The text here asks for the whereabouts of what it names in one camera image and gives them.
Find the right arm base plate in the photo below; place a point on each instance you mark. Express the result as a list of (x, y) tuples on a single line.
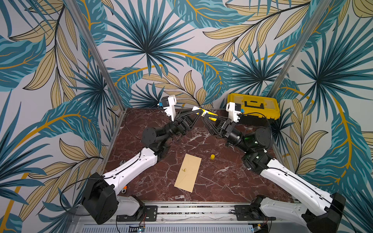
[(250, 213)]

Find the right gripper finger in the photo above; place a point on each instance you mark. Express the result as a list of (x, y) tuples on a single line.
[(220, 120), (211, 127)]

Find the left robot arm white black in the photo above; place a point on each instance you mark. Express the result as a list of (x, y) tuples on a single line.
[(101, 191)]

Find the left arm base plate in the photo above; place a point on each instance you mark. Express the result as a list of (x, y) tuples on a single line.
[(147, 213)]

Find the yellow black toolbox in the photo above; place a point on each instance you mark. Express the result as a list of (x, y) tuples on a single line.
[(256, 105)]

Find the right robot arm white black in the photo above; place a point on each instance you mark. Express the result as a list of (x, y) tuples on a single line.
[(318, 210)]

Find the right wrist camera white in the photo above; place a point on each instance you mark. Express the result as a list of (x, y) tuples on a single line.
[(234, 111)]

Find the aluminium front rail frame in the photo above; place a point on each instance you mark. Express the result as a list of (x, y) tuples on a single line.
[(184, 217)]

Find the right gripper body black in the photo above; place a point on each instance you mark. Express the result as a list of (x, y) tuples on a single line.
[(223, 124)]

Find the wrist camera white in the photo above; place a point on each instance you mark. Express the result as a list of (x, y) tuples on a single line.
[(168, 105), (234, 111)]

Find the right corner aluminium post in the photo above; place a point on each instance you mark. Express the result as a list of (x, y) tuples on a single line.
[(310, 27)]

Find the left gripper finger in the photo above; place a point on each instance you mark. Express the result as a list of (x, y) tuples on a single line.
[(190, 123), (191, 113)]

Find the orange handled wrench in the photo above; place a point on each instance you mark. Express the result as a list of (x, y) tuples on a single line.
[(124, 190)]

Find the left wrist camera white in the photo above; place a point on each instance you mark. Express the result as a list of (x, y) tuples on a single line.
[(168, 105)]

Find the left corner aluminium post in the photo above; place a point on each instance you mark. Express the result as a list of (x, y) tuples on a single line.
[(79, 20)]

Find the corner aluminium post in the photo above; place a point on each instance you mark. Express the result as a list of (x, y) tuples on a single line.
[(310, 27), (79, 20)]

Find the manila paper envelope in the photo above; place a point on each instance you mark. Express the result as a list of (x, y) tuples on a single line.
[(188, 173)]

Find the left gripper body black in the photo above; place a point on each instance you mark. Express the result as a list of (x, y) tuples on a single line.
[(179, 126)]

